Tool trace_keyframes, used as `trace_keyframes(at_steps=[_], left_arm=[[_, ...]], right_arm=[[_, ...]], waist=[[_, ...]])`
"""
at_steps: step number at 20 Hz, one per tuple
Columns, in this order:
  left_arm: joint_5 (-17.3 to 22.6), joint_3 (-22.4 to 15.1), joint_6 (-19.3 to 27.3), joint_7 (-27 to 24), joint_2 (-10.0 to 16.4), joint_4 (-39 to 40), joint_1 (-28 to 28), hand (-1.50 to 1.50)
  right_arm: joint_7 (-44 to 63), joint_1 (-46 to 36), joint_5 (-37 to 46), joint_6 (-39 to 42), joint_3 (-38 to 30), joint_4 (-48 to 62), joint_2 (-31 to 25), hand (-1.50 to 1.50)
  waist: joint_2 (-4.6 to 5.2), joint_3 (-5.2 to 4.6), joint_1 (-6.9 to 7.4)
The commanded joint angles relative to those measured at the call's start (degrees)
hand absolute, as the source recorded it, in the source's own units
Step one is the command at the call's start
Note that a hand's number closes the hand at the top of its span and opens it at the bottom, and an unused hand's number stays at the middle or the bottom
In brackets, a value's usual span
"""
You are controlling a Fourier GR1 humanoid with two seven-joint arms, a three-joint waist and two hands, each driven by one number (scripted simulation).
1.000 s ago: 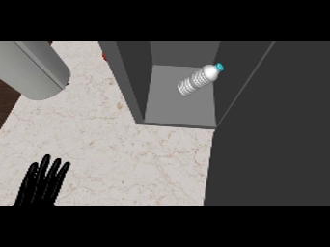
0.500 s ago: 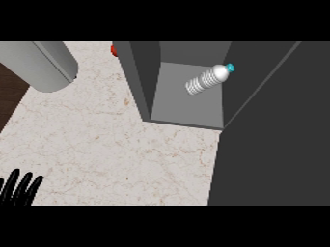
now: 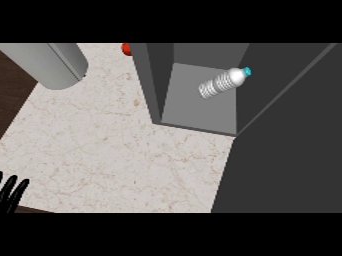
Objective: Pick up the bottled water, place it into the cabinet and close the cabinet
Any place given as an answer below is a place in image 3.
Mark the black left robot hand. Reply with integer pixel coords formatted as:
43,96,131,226
0,170,32,214

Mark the dark grey open cabinet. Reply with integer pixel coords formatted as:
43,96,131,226
128,42,337,137

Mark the clear plastic water bottle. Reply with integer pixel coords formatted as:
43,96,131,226
197,66,253,100

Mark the pale grey rounded appliance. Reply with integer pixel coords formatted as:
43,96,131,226
0,42,89,91

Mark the red round object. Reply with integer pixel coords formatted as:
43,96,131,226
120,42,133,57

